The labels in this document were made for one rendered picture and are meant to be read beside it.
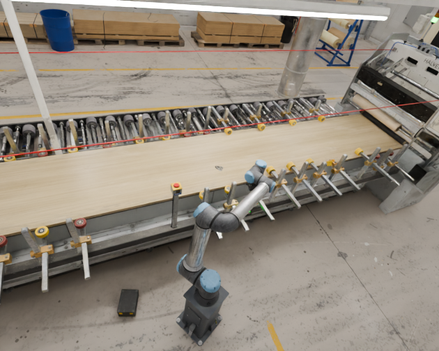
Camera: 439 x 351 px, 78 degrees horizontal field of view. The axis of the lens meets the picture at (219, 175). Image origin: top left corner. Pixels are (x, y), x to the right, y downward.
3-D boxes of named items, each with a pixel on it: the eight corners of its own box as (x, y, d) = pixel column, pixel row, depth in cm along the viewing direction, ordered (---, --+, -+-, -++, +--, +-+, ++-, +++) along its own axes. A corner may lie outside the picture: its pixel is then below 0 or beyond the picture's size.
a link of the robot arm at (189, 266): (191, 288, 198) (212, 221, 152) (173, 274, 204) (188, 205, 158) (203, 274, 209) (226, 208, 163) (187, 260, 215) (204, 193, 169)
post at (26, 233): (49, 266, 203) (26, 230, 169) (43, 267, 201) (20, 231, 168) (49, 262, 205) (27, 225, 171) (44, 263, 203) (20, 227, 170)
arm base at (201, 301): (224, 293, 210) (226, 287, 203) (208, 312, 199) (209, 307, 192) (205, 277, 218) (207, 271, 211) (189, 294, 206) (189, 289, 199)
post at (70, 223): (86, 256, 212) (71, 221, 179) (81, 258, 211) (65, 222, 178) (85, 252, 214) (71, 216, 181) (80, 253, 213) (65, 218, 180)
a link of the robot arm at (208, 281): (210, 303, 194) (213, 294, 182) (191, 288, 200) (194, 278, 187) (222, 287, 204) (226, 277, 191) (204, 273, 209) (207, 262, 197)
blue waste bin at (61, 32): (78, 53, 596) (70, 17, 545) (48, 53, 576) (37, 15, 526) (77, 43, 633) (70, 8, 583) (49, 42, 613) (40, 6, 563)
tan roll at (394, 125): (433, 157, 326) (440, 149, 318) (426, 158, 322) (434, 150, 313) (351, 97, 414) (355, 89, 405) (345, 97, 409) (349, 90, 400)
